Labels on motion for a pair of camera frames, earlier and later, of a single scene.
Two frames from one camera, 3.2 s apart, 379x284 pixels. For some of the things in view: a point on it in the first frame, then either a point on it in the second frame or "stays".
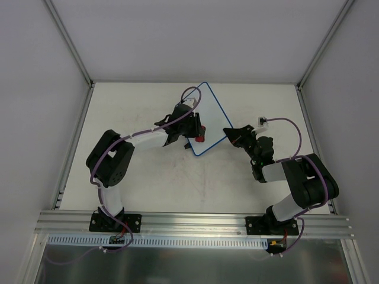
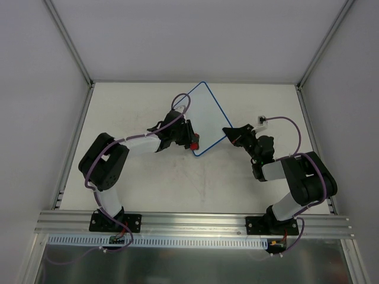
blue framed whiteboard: (214, 120) stays
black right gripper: (247, 137) stays
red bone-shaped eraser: (201, 139) → (195, 145)
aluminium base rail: (51, 222) stays
